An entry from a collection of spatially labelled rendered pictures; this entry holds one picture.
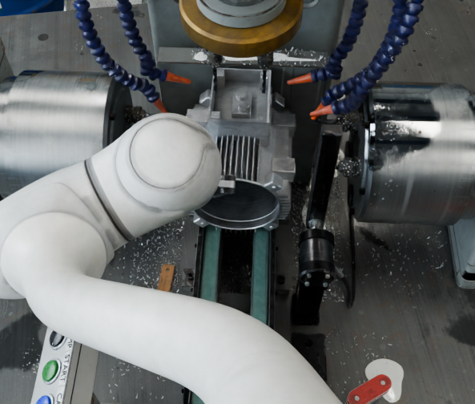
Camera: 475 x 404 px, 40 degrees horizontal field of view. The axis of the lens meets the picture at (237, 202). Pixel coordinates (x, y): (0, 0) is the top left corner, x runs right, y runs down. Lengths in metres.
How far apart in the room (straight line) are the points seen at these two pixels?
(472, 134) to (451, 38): 0.73
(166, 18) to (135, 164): 0.66
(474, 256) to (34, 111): 0.81
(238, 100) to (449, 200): 0.39
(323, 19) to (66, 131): 0.51
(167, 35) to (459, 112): 0.56
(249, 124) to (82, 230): 0.48
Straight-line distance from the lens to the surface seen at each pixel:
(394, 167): 1.07
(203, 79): 1.19
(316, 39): 1.28
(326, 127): 0.93
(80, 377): 0.96
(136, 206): 0.67
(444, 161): 1.08
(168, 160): 0.62
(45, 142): 1.09
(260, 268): 1.17
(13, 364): 1.29
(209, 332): 0.42
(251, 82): 1.16
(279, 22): 0.94
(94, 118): 1.08
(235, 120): 1.07
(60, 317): 0.56
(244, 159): 1.08
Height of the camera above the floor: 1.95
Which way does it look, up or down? 56 degrees down
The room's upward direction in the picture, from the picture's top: straight up
